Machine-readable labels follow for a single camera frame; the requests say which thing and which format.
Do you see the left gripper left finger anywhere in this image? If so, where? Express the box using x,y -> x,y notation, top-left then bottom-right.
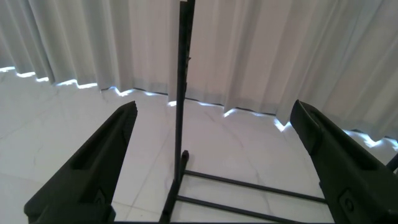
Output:
24,100 -> 139,224

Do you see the black clothes rack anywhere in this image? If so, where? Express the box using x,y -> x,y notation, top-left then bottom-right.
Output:
158,0 -> 398,224

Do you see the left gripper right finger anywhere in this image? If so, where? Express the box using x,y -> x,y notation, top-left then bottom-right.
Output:
289,99 -> 398,224

